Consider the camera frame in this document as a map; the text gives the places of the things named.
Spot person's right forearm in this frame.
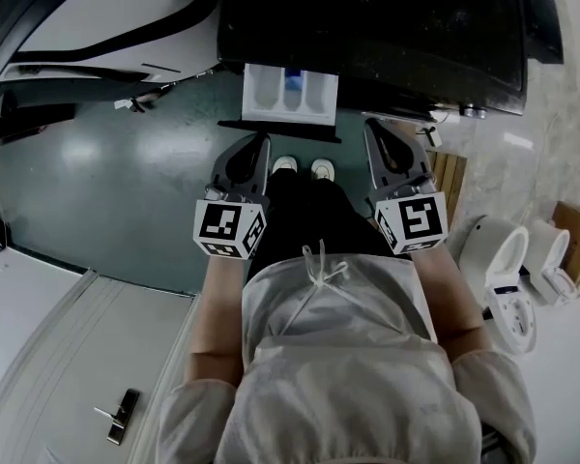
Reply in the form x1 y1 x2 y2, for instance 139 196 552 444
408 245 495 360

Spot wooden slat board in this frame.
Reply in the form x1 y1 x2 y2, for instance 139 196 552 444
423 149 469 234

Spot person's white top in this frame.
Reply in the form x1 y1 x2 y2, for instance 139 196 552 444
155 242 538 464

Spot person's white shoe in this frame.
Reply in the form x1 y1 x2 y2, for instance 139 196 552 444
271 155 299 176
309 158 336 181

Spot person's black trousers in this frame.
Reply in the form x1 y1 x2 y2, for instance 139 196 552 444
247 168 413 287

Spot white door panel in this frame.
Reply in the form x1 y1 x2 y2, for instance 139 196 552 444
0 268 202 464

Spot white toilet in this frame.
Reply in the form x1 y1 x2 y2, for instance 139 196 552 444
528 217 580 307
449 214 538 356

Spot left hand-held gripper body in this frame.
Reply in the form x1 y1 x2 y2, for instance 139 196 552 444
192 185 272 261

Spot white and black detergent drawer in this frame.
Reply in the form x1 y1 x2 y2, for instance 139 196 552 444
216 62 344 145

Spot person's left forearm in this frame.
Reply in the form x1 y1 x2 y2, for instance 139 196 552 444
183 253 248 387

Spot brown cardboard box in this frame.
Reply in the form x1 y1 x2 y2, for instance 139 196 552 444
550 200 580 288

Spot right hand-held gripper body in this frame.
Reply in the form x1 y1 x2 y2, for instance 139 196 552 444
364 175 450 256

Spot white and black machine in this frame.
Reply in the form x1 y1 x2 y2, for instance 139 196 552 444
0 0 223 115

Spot black washing machine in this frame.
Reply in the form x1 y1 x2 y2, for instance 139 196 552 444
216 0 531 121

